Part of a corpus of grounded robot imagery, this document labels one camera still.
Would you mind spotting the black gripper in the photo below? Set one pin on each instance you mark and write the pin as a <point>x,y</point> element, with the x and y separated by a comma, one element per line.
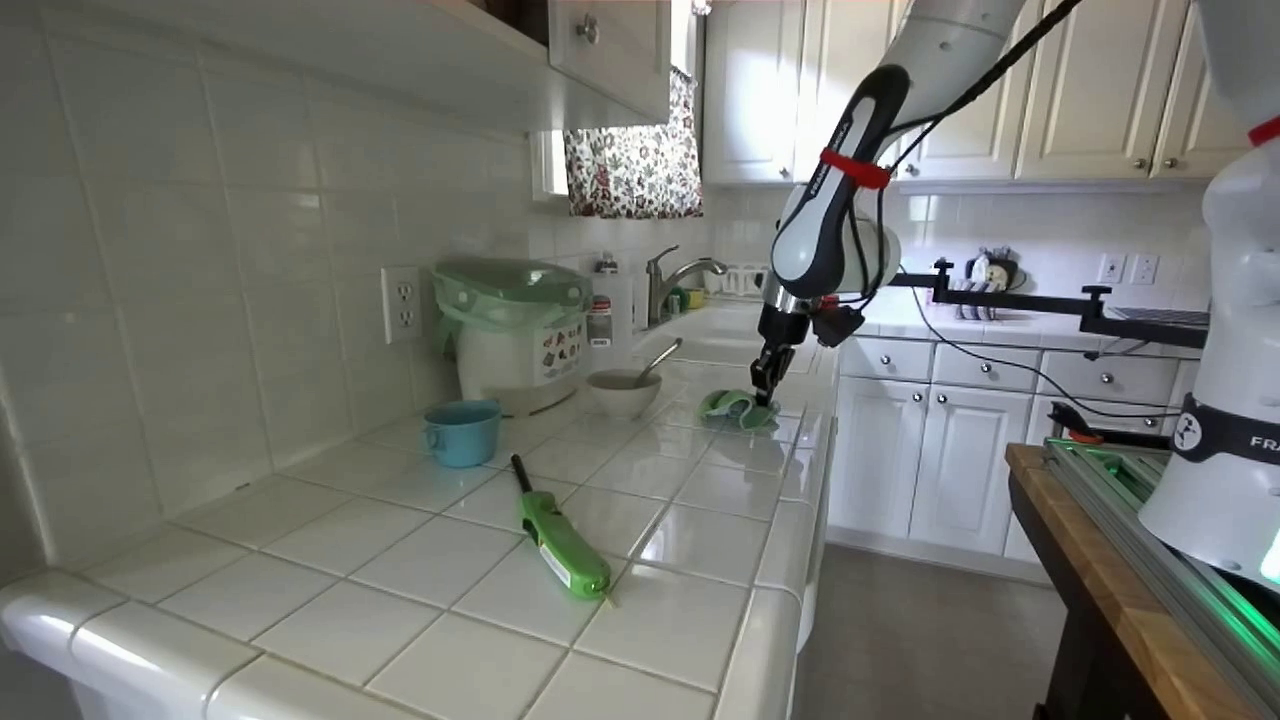
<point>787,329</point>

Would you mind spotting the green cleaning cloth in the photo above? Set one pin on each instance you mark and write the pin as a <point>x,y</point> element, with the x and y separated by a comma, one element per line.
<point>736,409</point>

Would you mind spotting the green utility lighter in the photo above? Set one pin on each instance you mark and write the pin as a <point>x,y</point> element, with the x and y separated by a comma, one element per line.
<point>562,535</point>

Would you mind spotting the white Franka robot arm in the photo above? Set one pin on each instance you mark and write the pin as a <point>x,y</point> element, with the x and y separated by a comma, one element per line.
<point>853,200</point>

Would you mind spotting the white sink basin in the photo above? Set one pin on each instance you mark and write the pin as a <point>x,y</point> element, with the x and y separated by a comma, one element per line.
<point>721,329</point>

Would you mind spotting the metal spoon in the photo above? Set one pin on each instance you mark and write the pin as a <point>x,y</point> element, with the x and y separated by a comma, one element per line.
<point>661,357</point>

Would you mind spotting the green sink sponge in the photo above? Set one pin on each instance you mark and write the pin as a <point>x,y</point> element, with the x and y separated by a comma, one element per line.
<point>684,299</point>

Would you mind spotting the metal kitchen faucet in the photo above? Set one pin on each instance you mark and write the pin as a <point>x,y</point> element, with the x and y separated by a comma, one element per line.
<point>661,282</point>

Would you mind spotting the white bowl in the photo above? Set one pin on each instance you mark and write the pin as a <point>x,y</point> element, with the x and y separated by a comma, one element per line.
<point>624,392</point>

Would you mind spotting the white lower cabinets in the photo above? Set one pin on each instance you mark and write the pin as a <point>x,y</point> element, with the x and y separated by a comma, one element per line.
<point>921,453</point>

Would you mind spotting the small soap bottle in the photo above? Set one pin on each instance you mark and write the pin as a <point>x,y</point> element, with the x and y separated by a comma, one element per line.
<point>601,309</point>

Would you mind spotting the dark utensil holder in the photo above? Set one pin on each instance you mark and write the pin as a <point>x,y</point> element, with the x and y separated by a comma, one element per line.
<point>993,272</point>

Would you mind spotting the floral window curtain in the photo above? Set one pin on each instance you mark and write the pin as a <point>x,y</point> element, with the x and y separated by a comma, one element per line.
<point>638,161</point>

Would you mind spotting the white cooker with green lid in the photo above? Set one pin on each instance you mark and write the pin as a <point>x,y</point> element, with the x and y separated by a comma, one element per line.
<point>512,325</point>

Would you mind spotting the white under-cabinet light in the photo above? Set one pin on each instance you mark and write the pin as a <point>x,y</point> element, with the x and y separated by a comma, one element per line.
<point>548,161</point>

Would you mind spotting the blue mug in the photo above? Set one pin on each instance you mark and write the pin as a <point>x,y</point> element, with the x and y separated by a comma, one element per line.
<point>466,433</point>

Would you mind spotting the white backsplash outlet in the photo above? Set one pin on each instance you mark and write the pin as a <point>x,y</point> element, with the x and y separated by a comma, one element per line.
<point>1145,264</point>
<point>1114,264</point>

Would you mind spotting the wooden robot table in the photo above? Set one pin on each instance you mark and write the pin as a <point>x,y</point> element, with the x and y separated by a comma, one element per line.
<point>1107,600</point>

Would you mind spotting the white upper cabinets row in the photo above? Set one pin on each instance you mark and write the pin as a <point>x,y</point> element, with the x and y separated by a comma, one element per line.
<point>1123,95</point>

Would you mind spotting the white overhead cabinet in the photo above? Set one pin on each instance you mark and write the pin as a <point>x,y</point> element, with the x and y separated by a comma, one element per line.
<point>403,53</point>

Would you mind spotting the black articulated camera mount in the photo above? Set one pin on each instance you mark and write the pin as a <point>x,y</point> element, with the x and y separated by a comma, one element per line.
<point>1014,299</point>

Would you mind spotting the white wall outlet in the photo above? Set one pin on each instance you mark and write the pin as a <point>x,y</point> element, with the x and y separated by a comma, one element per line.
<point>403,301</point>

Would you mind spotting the aluminium rail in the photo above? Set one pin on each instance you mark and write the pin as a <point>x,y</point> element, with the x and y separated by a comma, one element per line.
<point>1174,563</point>

